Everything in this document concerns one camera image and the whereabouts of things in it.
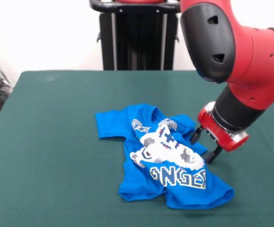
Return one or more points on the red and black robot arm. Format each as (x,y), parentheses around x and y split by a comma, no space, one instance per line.
(236,59)

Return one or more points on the dark green tablecloth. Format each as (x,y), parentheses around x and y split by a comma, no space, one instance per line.
(44,165)

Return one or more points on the blue printed t-shirt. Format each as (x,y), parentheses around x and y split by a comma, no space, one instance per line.
(151,182)

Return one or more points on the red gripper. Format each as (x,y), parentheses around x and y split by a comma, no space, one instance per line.
(219,134)

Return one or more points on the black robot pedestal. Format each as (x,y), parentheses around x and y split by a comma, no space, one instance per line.
(139,40)

